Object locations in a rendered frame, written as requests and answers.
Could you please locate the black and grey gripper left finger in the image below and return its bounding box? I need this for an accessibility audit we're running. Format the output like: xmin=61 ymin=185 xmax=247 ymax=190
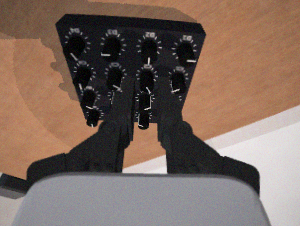
xmin=26 ymin=75 xmax=136 ymax=194

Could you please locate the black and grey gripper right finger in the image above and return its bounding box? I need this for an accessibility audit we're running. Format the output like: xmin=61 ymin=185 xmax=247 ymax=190
xmin=157 ymin=76 xmax=260 ymax=198

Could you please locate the black knob box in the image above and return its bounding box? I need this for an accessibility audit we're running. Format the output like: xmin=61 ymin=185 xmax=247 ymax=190
xmin=55 ymin=14 xmax=206 ymax=130

